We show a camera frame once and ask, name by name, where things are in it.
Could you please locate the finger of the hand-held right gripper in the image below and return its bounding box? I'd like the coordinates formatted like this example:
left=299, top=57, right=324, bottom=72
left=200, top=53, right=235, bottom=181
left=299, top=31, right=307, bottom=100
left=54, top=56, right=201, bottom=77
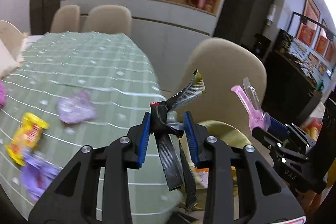
left=251, top=127, right=307, bottom=164
left=268, top=118, right=315, bottom=147

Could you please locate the purple wrapper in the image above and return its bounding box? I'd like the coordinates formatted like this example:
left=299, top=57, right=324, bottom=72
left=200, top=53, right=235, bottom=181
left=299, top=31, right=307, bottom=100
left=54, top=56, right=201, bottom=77
left=57, top=90, right=97, bottom=124
left=20, top=152, right=62, bottom=202

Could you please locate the pink wet wipes pack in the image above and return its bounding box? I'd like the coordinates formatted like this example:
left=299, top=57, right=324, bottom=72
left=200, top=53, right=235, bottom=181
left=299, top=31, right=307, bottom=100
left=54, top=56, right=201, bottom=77
left=0, top=82, right=7, bottom=109

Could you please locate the black glossy cabinet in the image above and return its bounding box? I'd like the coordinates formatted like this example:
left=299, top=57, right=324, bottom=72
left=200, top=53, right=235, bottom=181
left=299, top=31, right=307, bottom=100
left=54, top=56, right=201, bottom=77
left=262, top=28, right=324, bottom=119

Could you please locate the black appliance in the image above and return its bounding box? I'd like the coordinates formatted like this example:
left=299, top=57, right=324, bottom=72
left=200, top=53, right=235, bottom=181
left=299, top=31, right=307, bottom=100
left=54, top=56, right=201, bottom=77
left=252, top=33, right=272, bottom=58

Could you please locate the red framed wall picture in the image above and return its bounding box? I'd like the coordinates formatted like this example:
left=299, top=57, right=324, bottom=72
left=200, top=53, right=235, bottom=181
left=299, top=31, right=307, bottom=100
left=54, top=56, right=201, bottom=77
left=314, top=19, right=330, bottom=57
left=325, top=40, right=336, bottom=65
left=295, top=0, right=321, bottom=46

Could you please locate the green checked tablecloth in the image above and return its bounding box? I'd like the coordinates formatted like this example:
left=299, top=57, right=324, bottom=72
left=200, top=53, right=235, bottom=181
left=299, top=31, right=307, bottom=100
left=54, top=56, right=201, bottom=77
left=0, top=31, right=184, bottom=222

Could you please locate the round yellow waste bin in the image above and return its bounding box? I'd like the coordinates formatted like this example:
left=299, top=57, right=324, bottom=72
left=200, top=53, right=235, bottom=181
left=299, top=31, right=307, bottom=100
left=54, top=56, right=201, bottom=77
left=193, top=120, right=251, bottom=195

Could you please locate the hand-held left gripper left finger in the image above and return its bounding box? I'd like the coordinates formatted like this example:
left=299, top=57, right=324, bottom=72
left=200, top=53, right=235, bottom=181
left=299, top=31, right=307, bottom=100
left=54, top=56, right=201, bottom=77
left=28, top=112, right=152, bottom=224

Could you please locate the white wall device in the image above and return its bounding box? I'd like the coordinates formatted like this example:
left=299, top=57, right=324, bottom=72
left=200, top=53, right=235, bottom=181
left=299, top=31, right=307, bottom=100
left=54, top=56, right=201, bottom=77
left=267, top=4, right=277, bottom=27

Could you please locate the beige chair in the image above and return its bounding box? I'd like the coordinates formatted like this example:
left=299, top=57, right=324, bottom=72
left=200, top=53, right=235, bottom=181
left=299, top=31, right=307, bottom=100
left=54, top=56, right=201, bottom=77
left=172, top=38, right=267, bottom=140
left=83, top=5, right=132, bottom=37
left=50, top=5, right=81, bottom=33

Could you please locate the pink clear plastic wrapper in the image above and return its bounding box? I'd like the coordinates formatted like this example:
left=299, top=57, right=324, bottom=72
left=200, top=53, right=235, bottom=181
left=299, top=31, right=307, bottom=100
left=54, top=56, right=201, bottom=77
left=230, top=77, right=271, bottom=132

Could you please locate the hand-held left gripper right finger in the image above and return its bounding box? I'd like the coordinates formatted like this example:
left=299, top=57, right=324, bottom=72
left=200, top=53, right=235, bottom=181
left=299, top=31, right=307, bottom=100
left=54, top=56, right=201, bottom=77
left=184, top=111, right=306, bottom=224

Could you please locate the black foil wrapper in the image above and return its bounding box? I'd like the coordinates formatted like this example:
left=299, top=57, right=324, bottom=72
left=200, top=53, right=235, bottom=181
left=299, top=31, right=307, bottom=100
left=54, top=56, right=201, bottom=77
left=150, top=69, right=206, bottom=212

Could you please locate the yellow noodle packet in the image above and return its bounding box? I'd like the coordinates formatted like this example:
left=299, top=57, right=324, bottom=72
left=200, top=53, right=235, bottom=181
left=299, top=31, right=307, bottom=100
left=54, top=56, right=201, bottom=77
left=5, top=112, right=50, bottom=166

